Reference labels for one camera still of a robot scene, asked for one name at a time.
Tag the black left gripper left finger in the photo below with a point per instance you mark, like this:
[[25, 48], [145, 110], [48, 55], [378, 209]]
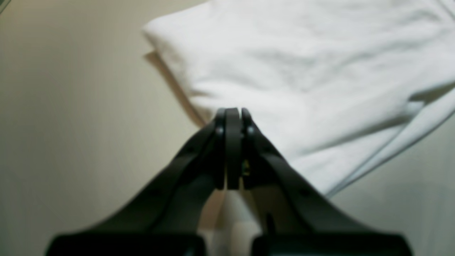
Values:
[[162, 219]]

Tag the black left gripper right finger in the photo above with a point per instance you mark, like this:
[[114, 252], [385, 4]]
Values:
[[295, 218]]

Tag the white printed T-shirt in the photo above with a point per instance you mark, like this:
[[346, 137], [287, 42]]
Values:
[[338, 86]]

